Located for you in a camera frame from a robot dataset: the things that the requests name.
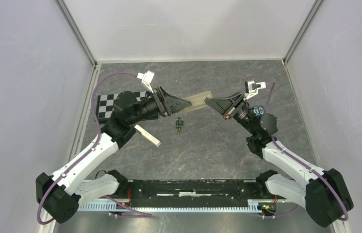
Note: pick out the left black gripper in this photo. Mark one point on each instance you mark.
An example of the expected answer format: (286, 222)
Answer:
(169, 104)

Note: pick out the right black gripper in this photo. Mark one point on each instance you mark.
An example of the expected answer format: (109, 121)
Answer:
(227, 107)

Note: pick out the beige remote control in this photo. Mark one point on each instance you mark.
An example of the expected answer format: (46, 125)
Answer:
(197, 101)

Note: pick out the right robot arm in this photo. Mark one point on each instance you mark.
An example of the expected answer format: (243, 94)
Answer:
(322, 193)

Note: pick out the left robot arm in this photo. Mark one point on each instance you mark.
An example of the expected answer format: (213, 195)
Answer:
(61, 193)

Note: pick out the blue owl toy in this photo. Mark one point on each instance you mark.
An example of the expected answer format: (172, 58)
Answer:
(258, 110)

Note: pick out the white rectangular block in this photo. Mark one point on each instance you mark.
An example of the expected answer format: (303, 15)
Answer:
(148, 136)

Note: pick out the black white checkerboard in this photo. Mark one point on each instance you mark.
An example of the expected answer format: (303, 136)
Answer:
(105, 103)

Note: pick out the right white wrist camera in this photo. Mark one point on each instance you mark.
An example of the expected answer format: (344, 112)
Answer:
(252, 88)

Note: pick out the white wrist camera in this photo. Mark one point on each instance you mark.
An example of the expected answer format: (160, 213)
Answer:
(146, 79)
(252, 88)

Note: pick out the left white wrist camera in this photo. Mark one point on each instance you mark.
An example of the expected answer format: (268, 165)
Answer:
(146, 79)

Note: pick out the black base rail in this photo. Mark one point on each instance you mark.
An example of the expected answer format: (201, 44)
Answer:
(191, 193)

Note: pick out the white slotted cable duct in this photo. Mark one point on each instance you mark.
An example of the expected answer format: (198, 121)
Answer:
(102, 205)

